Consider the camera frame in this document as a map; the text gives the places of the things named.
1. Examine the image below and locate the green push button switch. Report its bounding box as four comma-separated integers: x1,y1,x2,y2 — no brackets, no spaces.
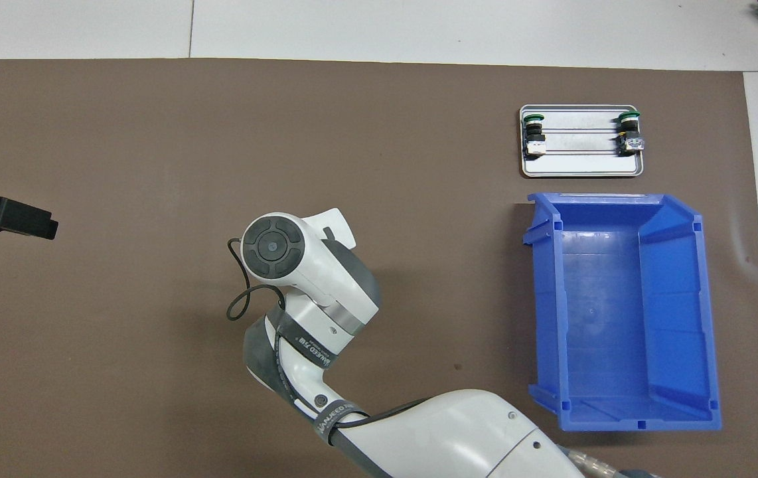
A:
616,112,645,157
524,113,548,158

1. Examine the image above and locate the silver metal tray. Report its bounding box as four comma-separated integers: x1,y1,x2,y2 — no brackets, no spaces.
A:
519,104,645,178

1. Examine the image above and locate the blue plastic storage bin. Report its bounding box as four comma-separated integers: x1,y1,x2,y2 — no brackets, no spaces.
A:
524,193,723,432

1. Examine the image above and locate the brown table mat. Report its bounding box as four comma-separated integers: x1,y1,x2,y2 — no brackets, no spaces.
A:
0,58,758,478

